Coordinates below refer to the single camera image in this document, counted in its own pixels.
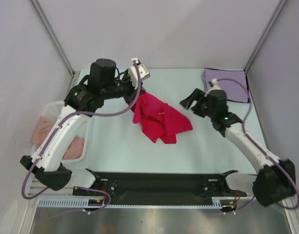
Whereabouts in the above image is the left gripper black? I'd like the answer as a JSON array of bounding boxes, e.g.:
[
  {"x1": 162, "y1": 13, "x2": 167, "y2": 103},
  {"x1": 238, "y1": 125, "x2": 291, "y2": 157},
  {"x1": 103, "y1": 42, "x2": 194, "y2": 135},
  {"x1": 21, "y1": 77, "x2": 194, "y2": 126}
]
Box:
[{"x1": 103, "y1": 69, "x2": 147, "y2": 106}]

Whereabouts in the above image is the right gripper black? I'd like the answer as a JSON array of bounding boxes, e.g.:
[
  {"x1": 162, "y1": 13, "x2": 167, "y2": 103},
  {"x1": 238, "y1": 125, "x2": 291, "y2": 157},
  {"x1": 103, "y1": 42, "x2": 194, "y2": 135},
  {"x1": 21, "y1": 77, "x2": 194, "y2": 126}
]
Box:
[{"x1": 179, "y1": 88, "x2": 216, "y2": 119}]

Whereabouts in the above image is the red t shirt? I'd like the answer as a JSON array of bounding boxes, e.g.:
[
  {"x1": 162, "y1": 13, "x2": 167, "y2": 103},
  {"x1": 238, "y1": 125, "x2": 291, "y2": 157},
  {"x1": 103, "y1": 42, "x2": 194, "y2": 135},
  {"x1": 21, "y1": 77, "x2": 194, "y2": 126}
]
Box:
[{"x1": 132, "y1": 93, "x2": 193, "y2": 144}]

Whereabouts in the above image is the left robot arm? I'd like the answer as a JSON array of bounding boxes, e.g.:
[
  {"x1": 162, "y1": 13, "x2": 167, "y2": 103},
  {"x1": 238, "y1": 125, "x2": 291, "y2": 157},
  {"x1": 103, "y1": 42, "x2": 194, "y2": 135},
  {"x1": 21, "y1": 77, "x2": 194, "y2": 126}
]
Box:
[{"x1": 20, "y1": 58, "x2": 150, "y2": 195}]

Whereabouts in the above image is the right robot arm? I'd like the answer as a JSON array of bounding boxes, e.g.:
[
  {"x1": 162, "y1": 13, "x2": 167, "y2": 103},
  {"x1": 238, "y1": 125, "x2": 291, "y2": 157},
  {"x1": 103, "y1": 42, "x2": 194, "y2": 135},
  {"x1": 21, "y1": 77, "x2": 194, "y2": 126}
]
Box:
[{"x1": 180, "y1": 89, "x2": 299, "y2": 210}]

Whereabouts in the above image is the folded purple t shirt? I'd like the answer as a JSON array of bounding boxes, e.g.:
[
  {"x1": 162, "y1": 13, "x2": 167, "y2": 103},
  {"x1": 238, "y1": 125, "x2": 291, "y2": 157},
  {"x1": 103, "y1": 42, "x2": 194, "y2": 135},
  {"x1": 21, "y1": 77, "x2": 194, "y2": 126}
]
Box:
[{"x1": 202, "y1": 68, "x2": 248, "y2": 103}]

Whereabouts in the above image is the white plastic laundry basket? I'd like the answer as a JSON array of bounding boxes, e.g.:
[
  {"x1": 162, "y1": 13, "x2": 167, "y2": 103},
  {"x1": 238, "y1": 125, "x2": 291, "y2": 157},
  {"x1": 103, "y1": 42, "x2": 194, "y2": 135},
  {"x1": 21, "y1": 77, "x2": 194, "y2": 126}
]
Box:
[{"x1": 31, "y1": 101, "x2": 90, "y2": 163}]

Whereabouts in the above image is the pink t shirt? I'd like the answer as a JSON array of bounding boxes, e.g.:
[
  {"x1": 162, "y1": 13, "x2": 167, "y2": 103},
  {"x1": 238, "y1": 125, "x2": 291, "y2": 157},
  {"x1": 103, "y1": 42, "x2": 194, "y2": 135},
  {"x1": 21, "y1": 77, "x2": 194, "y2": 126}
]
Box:
[{"x1": 31, "y1": 117, "x2": 85, "y2": 160}]

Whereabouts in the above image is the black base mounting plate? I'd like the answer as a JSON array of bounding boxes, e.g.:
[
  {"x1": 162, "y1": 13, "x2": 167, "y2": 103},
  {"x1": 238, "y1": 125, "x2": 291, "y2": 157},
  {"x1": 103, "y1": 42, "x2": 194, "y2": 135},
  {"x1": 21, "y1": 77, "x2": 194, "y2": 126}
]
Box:
[{"x1": 73, "y1": 171, "x2": 246, "y2": 206}]

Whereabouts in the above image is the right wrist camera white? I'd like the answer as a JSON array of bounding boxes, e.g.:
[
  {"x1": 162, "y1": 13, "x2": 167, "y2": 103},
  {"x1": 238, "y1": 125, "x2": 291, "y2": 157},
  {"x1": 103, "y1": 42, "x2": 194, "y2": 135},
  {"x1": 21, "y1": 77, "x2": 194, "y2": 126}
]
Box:
[{"x1": 207, "y1": 78, "x2": 222, "y2": 93}]

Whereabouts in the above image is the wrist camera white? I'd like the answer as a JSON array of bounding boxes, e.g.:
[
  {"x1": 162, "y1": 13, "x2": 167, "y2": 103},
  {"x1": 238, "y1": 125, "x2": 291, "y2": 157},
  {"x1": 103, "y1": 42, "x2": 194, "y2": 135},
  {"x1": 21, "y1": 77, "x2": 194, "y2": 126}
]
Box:
[
  {"x1": 128, "y1": 58, "x2": 151, "y2": 90},
  {"x1": 207, "y1": 78, "x2": 222, "y2": 93}
]

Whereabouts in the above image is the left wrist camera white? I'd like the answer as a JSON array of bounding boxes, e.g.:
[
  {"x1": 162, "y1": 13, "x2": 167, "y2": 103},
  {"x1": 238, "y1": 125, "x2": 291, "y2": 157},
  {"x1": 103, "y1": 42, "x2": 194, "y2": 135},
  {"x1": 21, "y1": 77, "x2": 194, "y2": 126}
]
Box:
[{"x1": 128, "y1": 58, "x2": 151, "y2": 90}]

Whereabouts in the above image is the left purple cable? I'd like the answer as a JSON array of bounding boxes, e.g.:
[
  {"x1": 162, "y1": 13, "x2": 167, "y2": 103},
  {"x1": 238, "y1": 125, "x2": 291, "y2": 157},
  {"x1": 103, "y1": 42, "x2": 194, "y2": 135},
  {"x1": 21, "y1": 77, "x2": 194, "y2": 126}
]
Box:
[{"x1": 21, "y1": 60, "x2": 143, "y2": 219}]

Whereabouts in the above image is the purple cable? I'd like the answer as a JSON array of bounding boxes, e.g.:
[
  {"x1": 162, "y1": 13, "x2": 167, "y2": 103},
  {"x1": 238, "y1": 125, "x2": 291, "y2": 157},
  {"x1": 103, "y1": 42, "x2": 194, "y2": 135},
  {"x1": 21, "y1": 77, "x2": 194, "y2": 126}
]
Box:
[
  {"x1": 21, "y1": 60, "x2": 143, "y2": 219},
  {"x1": 211, "y1": 78, "x2": 299, "y2": 215}
]

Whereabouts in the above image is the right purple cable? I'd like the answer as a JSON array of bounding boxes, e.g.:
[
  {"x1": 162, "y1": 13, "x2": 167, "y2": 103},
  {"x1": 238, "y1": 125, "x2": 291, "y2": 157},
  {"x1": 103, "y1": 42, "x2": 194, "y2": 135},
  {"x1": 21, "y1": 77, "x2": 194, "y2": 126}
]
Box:
[{"x1": 211, "y1": 78, "x2": 299, "y2": 215}]

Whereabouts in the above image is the left aluminium frame post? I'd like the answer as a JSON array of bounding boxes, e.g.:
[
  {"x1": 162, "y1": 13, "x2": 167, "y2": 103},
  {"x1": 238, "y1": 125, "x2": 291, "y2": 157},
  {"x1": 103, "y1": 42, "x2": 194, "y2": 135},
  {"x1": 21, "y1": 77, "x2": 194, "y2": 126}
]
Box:
[{"x1": 29, "y1": 0, "x2": 76, "y2": 76}]

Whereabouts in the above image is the aluminium frame post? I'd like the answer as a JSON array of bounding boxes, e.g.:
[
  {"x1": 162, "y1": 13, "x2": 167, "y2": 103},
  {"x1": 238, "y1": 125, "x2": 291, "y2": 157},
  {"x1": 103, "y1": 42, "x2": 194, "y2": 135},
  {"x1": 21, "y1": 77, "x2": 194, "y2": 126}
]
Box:
[
  {"x1": 244, "y1": 0, "x2": 288, "y2": 73},
  {"x1": 29, "y1": 0, "x2": 76, "y2": 76}
]

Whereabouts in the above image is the white slotted cable duct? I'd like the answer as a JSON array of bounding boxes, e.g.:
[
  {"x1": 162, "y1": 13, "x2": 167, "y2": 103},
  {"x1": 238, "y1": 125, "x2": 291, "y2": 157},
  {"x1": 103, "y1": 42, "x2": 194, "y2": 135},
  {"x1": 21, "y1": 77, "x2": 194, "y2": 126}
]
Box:
[{"x1": 38, "y1": 198, "x2": 235, "y2": 209}]

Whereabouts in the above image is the right aluminium frame post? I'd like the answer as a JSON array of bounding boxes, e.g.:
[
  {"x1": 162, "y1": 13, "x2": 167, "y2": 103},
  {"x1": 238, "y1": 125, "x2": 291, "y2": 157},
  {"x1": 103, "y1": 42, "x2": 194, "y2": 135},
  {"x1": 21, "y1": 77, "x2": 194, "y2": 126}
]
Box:
[{"x1": 244, "y1": 0, "x2": 288, "y2": 73}]

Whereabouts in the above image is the aluminium rail front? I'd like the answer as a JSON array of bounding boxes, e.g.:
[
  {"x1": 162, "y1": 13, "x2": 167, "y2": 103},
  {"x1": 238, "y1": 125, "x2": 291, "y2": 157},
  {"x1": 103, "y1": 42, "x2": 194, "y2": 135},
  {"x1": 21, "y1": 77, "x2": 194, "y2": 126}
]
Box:
[{"x1": 25, "y1": 171, "x2": 249, "y2": 204}]

